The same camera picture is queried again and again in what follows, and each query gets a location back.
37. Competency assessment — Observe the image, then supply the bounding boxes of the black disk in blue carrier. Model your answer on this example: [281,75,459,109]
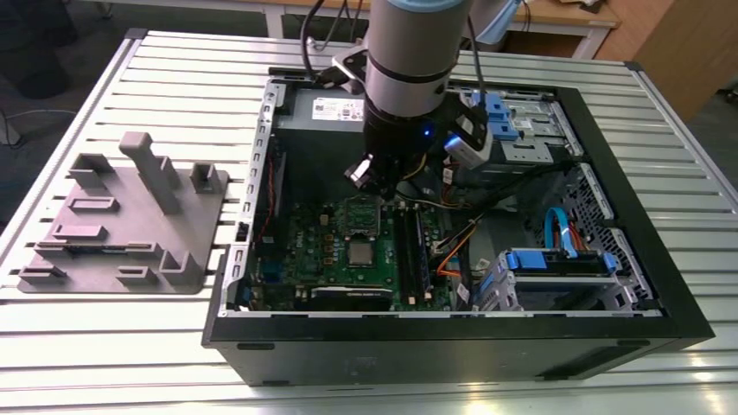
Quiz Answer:
[504,248,616,278]

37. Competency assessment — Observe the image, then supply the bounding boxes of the CPU socket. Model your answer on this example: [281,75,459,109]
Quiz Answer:
[343,239,379,270]

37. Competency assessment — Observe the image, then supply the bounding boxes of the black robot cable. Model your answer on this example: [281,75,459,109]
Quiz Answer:
[297,0,347,86]
[463,12,488,109]

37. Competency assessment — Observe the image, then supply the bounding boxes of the black wire bundle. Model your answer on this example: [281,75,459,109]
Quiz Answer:
[428,159,580,256]

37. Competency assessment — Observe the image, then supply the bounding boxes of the silver drive cage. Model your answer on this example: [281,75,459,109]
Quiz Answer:
[452,90,583,187]

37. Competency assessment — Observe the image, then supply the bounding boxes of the grey plastic parts rack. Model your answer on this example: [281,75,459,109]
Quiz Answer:
[14,131,232,296]

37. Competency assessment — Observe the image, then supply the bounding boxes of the black RAM slot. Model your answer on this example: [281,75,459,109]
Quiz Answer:
[395,205,420,305]
[409,205,435,302]

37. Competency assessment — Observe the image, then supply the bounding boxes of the silver disk bay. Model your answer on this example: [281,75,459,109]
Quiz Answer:
[477,248,657,313]

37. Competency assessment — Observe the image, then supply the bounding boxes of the wooden cabinet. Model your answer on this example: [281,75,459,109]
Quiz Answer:
[596,0,738,125]

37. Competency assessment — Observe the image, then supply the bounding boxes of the blue plastic drive carrier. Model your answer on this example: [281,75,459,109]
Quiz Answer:
[485,93,520,142]

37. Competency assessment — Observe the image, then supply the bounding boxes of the small wrist camera box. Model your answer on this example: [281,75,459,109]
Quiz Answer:
[343,158,377,191]

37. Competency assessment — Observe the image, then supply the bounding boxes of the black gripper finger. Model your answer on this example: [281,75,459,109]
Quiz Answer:
[373,166,403,203]

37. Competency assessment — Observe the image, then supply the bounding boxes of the black PC case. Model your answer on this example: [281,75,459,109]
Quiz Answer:
[198,65,716,387]

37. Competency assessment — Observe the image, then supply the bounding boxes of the black graphics card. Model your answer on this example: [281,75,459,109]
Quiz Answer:
[296,284,395,311]

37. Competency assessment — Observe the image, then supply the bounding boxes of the blue flat wire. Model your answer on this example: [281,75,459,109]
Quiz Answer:
[543,206,584,259]

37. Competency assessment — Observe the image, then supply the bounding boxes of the white label sticker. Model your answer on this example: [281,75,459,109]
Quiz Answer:
[309,98,368,124]

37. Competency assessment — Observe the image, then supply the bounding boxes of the orange wire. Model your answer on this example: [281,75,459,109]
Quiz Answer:
[436,233,479,278]

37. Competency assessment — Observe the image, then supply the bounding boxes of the black office chair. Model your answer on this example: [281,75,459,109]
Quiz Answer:
[0,0,76,100]

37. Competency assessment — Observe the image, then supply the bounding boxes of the green motherboard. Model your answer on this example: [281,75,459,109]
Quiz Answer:
[252,196,456,312]

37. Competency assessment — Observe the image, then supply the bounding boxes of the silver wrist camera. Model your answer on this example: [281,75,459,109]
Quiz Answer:
[445,114,495,170]

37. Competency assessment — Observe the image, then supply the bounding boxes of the thin red wire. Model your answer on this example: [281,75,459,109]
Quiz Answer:
[257,144,286,239]

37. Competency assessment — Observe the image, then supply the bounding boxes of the silver square CPU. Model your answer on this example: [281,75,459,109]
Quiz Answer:
[348,242,376,265]

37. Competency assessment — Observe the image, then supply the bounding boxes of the wooden desk white legs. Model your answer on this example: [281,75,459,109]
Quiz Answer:
[515,0,623,60]

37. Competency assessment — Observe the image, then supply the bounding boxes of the grey power supply box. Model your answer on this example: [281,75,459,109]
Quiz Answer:
[270,88,388,202]

